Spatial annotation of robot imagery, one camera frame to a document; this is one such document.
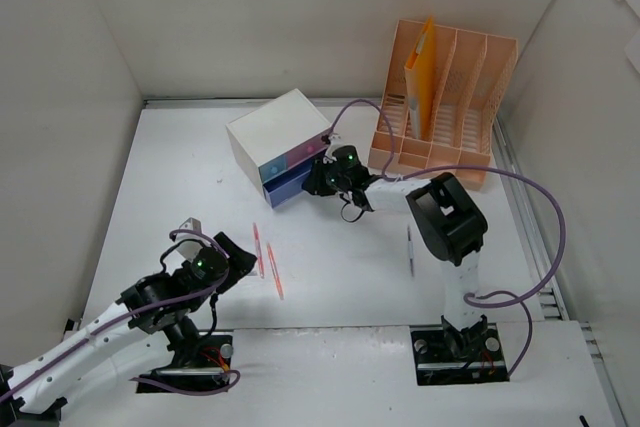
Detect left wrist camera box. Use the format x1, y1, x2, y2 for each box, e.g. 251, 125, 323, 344
175, 217, 204, 262

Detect white pastel drawer box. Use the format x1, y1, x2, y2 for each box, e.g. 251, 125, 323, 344
226, 89, 330, 199

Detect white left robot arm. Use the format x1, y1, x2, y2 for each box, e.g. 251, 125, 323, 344
1, 228, 257, 426

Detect pink drawer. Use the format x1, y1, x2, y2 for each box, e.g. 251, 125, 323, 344
286, 133, 327, 168

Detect peach plastic desk organizer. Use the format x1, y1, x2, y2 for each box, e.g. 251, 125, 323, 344
368, 19, 519, 174

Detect orange A4 file folder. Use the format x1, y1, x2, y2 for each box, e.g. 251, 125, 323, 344
404, 17, 436, 139

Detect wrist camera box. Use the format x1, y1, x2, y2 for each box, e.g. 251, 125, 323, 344
175, 217, 204, 262
322, 132, 344, 158

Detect orange gel pen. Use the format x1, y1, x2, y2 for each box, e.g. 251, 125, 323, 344
266, 242, 284, 301

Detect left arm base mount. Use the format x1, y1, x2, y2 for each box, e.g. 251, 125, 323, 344
136, 318, 234, 394

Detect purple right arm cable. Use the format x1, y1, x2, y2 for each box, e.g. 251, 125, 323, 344
329, 99, 566, 378

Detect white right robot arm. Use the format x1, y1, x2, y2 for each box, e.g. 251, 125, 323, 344
303, 145, 488, 359

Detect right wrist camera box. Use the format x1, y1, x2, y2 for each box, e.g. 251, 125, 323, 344
322, 132, 344, 158

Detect pink gel pen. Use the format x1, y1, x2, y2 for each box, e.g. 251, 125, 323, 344
252, 222, 265, 279

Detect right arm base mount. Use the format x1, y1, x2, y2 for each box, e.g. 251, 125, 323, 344
410, 315, 510, 387

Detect light blue drawer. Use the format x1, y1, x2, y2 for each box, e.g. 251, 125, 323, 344
259, 155, 287, 183

